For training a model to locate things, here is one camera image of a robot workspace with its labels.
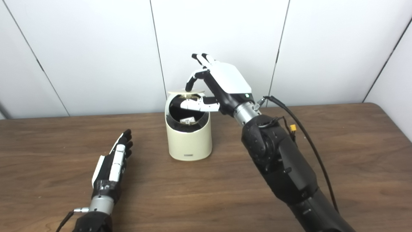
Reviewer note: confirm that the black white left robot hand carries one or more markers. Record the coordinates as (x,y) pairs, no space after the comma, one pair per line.
(107,174)

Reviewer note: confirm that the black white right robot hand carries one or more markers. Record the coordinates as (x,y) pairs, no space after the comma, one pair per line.
(230,82)

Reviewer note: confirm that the round cream bin lid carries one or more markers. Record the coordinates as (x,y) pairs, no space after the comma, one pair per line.
(180,92)

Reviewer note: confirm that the white green milk carton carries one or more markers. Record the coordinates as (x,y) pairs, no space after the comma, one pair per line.
(187,120)

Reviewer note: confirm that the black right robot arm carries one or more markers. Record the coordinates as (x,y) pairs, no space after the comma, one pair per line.
(283,164)

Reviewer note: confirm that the cream-colored bin body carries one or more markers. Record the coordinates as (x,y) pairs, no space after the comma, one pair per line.
(190,143)

